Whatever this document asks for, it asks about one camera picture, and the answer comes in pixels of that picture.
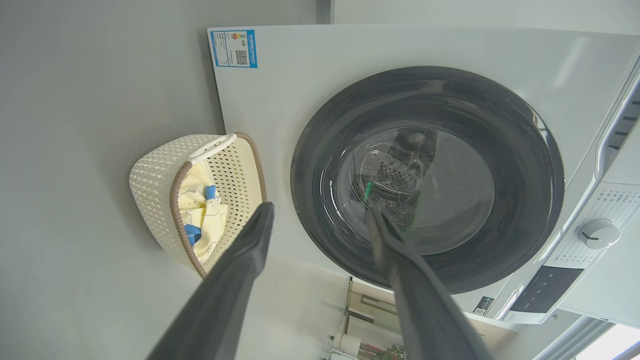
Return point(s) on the yellow bear print pants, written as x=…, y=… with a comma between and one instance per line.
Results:
x=192, y=177

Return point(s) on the yellow garment with blue trim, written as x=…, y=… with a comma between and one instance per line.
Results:
x=215, y=217

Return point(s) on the small black white sticker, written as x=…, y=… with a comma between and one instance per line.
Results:
x=483, y=305

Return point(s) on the green potted plant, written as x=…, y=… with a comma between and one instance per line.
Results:
x=392, y=353

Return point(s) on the washing machine door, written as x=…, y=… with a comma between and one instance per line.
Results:
x=500, y=140

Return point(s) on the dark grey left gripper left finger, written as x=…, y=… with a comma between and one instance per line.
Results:
x=227, y=290

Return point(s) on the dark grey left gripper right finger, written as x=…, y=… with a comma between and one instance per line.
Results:
x=425, y=310

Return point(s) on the stainless steel washing machine drum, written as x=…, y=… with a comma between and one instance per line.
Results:
x=390, y=175

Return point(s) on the white control knob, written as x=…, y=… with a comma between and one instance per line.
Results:
x=599, y=233

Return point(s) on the black display panel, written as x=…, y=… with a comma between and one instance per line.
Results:
x=545, y=289

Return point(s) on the white washing machine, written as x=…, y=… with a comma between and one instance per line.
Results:
x=280, y=100

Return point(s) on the cream perforated laundry basket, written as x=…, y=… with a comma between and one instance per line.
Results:
x=150, y=185

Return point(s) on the white detergent drawer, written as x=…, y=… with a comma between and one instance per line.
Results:
x=617, y=135

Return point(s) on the blue energy label sticker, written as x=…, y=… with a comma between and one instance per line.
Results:
x=234, y=48

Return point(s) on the wooden cabinet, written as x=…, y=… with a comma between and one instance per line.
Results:
x=370, y=302

